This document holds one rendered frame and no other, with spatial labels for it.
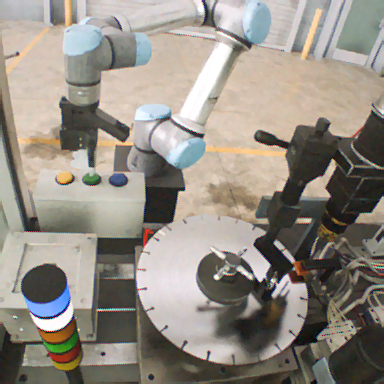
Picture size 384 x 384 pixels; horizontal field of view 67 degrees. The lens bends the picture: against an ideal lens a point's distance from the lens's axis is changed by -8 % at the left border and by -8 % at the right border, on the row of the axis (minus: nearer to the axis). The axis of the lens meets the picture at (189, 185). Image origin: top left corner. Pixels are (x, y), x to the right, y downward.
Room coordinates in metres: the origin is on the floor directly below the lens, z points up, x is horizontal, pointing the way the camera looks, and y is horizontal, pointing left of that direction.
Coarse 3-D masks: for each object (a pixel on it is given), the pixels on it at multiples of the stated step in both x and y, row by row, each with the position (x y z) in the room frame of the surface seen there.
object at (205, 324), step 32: (192, 224) 0.48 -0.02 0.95; (224, 224) 0.50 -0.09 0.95; (160, 256) 0.37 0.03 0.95; (192, 256) 0.39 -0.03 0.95; (256, 256) 0.42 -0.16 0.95; (288, 256) 0.44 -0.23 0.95; (160, 288) 0.31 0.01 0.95; (192, 288) 0.32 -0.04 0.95; (256, 288) 0.35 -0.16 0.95; (288, 288) 0.36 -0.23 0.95; (160, 320) 0.25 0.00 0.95; (192, 320) 0.26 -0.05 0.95; (224, 320) 0.27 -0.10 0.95; (256, 320) 0.28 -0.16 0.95; (288, 320) 0.29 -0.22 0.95; (192, 352) 0.20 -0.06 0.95; (224, 352) 0.21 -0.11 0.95
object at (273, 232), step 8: (272, 232) 0.39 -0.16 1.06; (256, 240) 0.41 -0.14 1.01; (264, 240) 0.40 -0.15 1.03; (272, 240) 0.39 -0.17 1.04; (256, 248) 0.40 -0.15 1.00; (264, 248) 0.39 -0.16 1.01; (272, 248) 0.39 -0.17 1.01; (264, 256) 0.38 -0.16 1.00; (272, 256) 0.37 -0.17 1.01; (280, 256) 0.38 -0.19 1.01; (272, 264) 0.37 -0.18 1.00; (280, 264) 0.36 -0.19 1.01; (288, 264) 0.36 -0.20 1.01; (272, 272) 0.36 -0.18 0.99; (280, 272) 0.35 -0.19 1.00; (288, 272) 0.35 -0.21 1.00; (280, 280) 0.36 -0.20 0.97
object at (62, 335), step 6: (72, 318) 0.15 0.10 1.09; (72, 324) 0.15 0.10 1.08; (42, 330) 0.13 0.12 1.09; (60, 330) 0.13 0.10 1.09; (66, 330) 0.14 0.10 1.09; (72, 330) 0.15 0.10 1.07; (42, 336) 0.13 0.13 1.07; (48, 336) 0.13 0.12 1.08; (54, 336) 0.13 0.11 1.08; (60, 336) 0.13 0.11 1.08; (66, 336) 0.14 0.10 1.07; (48, 342) 0.13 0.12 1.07; (54, 342) 0.13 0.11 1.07; (60, 342) 0.13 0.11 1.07
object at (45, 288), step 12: (48, 264) 0.17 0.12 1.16; (24, 276) 0.15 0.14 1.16; (36, 276) 0.15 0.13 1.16; (48, 276) 0.16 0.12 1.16; (60, 276) 0.16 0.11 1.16; (24, 288) 0.14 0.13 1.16; (36, 288) 0.14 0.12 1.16; (48, 288) 0.14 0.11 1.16; (60, 288) 0.15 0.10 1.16; (36, 300) 0.13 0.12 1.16; (48, 300) 0.13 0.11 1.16; (60, 300) 0.14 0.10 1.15; (36, 312) 0.13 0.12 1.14; (48, 312) 0.13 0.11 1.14; (60, 312) 0.14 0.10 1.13
